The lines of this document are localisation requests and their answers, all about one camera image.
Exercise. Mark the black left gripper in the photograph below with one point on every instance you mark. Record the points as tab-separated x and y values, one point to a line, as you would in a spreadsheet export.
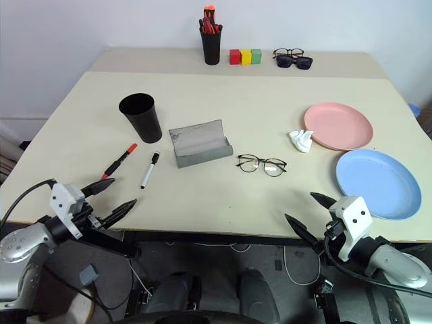
86	216

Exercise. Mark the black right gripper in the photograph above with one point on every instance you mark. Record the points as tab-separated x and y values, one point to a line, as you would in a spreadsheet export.
334	233

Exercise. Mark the red marker pen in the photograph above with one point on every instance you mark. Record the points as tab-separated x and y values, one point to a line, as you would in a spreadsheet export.
118	162

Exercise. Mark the white marker with black cap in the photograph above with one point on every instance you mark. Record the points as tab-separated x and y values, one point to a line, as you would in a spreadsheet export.
148	172

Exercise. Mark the blue plate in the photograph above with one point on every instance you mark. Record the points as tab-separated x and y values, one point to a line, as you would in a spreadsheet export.
378	182

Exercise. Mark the thin tortoise frame glasses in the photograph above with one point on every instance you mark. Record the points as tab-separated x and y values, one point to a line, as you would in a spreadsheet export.
240	158

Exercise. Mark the grey glasses case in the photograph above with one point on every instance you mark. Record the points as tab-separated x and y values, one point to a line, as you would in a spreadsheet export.
199	145

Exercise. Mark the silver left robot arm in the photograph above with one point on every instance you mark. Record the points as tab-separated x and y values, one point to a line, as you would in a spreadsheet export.
20	241

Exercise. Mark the small black floor block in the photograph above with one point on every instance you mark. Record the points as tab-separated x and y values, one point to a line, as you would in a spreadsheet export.
277	265

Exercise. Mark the crumpled white tissue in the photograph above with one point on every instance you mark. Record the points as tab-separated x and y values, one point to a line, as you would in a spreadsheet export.
302	140

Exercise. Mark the grey box on floor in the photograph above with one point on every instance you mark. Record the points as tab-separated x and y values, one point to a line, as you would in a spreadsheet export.
88	274

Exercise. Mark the black table leg foot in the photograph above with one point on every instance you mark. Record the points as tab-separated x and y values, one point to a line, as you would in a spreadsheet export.
325	300

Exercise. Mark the black plastic cup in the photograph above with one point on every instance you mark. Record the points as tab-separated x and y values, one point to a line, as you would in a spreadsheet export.
145	121

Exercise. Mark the pink plate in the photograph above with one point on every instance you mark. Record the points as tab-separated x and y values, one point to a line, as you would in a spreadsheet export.
337	126

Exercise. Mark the dark rounded shape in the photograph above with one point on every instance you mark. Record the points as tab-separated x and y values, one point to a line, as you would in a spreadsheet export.
258	293
175	290

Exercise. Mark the blue bin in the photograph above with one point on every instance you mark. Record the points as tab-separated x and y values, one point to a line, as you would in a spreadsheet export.
414	109

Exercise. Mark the black sunglasses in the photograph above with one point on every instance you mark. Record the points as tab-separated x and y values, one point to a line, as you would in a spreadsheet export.
285	61

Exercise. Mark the green block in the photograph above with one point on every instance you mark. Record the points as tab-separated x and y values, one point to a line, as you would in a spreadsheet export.
256	56

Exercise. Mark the yellow block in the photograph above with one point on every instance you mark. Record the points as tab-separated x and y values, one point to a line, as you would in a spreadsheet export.
246	58

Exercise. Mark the red block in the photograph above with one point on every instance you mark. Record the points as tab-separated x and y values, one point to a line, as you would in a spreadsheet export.
235	57

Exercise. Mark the black pen holder with pens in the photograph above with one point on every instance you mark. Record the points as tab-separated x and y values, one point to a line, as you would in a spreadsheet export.
211	47

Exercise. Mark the orange capped tool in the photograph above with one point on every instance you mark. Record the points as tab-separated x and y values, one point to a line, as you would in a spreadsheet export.
209	13

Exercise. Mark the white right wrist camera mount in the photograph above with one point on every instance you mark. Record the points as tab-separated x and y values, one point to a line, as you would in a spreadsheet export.
354	211

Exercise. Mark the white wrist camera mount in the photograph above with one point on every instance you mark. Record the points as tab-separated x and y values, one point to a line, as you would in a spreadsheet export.
62	197
354	211

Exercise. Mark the black table frame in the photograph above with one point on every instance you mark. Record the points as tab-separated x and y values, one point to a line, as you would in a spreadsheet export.
111	241

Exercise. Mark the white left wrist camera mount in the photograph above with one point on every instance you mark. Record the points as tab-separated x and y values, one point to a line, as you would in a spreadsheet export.
62	197

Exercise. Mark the black frame glasses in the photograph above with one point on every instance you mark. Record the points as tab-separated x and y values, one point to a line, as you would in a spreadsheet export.
275	52

